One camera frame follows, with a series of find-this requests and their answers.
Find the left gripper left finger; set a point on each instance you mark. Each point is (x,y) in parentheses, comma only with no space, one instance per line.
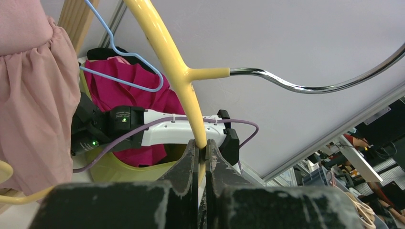
(170,202)

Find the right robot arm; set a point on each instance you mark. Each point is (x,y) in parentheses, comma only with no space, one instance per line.
(158,128)

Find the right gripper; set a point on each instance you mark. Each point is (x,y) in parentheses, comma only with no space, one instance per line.
(89,127)

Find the olive green plastic basket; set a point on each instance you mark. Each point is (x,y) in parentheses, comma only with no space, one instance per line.
(110,168)

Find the light pink skirt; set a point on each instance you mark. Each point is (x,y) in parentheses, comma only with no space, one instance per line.
(34,94)

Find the wooden clothes rack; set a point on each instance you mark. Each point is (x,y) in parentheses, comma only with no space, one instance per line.
(77,22)

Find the light blue hanger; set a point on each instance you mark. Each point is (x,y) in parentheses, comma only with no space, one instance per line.
(122,57)

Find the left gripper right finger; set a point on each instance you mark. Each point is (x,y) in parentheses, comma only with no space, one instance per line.
(232,202)

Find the black garment pile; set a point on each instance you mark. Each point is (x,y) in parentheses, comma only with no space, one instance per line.
(105,53)

